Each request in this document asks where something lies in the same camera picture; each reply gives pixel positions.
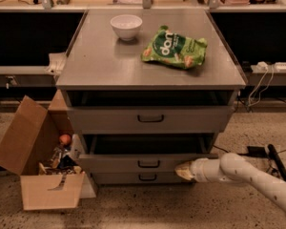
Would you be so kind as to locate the brown cardboard box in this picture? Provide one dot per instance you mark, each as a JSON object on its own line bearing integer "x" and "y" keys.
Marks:
{"x": 29, "y": 140}

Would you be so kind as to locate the green snack chip bag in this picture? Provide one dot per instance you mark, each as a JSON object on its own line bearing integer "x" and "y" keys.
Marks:
{"x": 172, "y": 49}

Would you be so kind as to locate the white power strip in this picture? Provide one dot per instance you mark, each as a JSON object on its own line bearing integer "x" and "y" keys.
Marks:
{"x": 280, "y": 66}

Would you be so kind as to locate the grey metal drawer cabinet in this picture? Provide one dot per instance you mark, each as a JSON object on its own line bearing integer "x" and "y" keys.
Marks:
{"x": 104, "y": 71}

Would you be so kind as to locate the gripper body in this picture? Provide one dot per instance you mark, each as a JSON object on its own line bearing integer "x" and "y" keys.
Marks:
{"x": 199, "y": 169}

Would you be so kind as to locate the grey bottom drawer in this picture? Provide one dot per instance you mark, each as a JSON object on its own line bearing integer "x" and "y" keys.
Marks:
{"x": 137, "y": 178}

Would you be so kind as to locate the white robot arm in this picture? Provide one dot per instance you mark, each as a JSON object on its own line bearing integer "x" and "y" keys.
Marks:
{"x": 233, "y": 168}

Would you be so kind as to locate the black power adapter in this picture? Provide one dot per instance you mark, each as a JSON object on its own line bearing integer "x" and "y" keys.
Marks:
{"x": 256, "y": 151}

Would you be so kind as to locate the orange fruit in box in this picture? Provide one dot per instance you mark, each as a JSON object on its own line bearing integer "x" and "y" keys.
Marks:
{"x": 65, "y": 139}

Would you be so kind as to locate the white ceramic bowl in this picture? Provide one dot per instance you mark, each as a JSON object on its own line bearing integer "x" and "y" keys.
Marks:
{"x": 126, "y": 26}

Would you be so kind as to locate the white paper cloth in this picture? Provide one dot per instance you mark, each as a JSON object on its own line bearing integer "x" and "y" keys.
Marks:
{"x": 57, "y": 63}

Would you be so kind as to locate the black floor pole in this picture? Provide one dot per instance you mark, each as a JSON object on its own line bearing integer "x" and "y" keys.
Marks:
{"x": 275, "y": 157}

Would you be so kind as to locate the grey drawer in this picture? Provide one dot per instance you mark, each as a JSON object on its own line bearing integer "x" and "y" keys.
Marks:
{"x": 137, "y": 178}
{"x": 143, "y": 153}
{"x": 149, "y": 120}

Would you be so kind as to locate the grey top drawer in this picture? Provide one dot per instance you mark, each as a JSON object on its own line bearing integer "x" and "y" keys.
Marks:
{"x": 149, "y": 120}

